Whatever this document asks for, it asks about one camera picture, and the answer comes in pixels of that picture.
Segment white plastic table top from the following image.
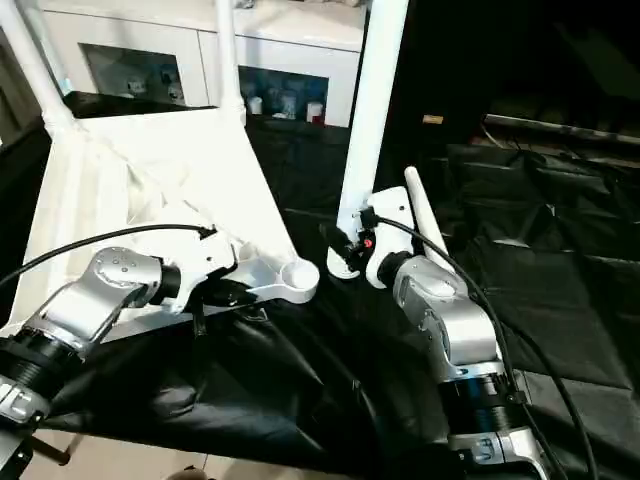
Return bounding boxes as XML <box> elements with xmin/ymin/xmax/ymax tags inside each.
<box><xmin>8</xmin><ymin>106</ymin><xmax>322</xmax><ymax>347</ymax></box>

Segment white plastic table leg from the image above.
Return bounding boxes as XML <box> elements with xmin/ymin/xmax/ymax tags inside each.
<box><xmin>326</xmin><ymin>0</ymin><xmax>412</xmax><ymax>281</ymax></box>
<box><xmin>214</xmin><ymin>0</ymin><xmax>248</xmax><ymax>120</ymax></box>
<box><xmin>0</xmin><ymin>0</ymin><xmax>77</xmax><ymax>132</ymax></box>
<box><xmin>402</xmin><ymin>165</ymin><xmax>457</xmax><ymax>275</ymax></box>

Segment white printed cup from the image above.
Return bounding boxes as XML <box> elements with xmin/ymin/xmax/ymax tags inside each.
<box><xmin>269</xmin><ymin>89</ymin><xmax>297</xmax><ymax>121</ymax></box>

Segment black plastic mat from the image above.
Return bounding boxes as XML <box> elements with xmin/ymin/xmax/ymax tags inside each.
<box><xmin>0</xmin><ymin>89</ymin><xmax>640</xmax><ymax>480</ymax></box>

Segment white glass-door cabinet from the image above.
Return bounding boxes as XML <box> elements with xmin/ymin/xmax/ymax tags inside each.
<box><xmin>37</xmin><ymin>0</ymin><xmax>370</xmax><ymax>130</ymax></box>

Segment grey curtain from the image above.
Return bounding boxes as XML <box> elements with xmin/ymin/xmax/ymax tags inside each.
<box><xmin>0</xmin><ymin>27</ymin><xmax>47</xmax><ymax>142</ymax></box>

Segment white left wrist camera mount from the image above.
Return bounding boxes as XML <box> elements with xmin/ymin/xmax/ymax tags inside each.
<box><xmin>168</xmin><ymin>231</ymin><xmax>240</xmax><ymax>317</ymax></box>

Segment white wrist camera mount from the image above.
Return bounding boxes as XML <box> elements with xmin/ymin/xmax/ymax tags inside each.
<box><xmin>168</xmin><ymin>231</ymin><xmax>240</xmax><ymax>317</ymax></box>
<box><xmin>363</xmin><ymin>185</ymin><xmax>420</xmax><ymax>292</ymax></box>

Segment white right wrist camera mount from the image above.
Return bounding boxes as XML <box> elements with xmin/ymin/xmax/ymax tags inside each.
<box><xmin>363</xmin><ymin>185</ymin><xmax>420</xmax><ymax>292</ymax></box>

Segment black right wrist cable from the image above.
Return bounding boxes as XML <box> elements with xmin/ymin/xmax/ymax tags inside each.
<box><xmin>358</xmin><ymin>206</ymin><xmax>600</xmax><ymax>480</ymax></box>

